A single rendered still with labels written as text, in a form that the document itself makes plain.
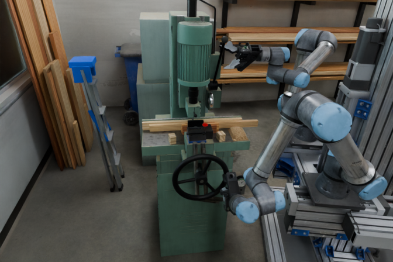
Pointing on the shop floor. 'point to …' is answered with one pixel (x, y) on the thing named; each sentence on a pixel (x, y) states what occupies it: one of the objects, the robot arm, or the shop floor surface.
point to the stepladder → (97, 115)
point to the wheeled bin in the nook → (131, 61)
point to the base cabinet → (189, 217)
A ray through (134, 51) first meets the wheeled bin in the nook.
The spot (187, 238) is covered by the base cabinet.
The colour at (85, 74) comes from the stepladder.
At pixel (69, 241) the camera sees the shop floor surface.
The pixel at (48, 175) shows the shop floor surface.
